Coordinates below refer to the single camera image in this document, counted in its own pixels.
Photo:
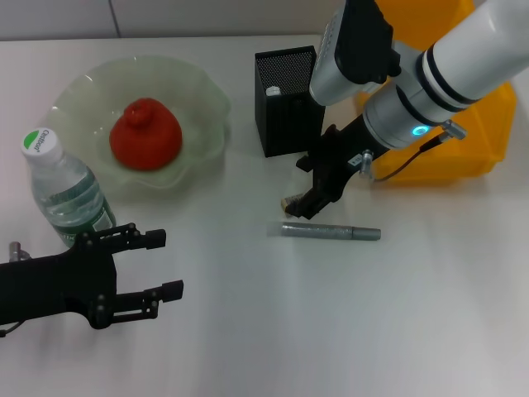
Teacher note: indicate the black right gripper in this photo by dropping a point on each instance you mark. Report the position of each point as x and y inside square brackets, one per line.
[343, 153]

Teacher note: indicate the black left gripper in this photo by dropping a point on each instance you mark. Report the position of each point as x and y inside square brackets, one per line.
[53, 285]

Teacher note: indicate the beige eraser with barcode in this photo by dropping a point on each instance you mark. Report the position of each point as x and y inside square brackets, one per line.
[287, 202]

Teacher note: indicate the silver glitter pen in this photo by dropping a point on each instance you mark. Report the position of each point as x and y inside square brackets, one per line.
[322, 231]

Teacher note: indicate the green utility knife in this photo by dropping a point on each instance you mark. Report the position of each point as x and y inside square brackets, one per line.
[273, 90]

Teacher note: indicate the clear green-label water bottle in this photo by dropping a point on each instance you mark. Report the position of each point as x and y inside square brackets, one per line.
[66, 190]

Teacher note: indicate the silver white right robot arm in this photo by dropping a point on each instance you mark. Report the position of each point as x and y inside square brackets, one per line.
[454, 66]

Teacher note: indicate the black mesh pen holder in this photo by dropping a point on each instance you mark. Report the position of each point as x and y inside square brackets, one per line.
[285, 132]

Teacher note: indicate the green glass fruit plate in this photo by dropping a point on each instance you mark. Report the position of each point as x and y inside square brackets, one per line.
[198, 124]

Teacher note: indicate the yellow plastic bin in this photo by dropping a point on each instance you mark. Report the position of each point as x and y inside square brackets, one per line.
[487, 153]

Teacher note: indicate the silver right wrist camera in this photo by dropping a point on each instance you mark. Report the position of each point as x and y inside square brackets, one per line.
[330, 78]

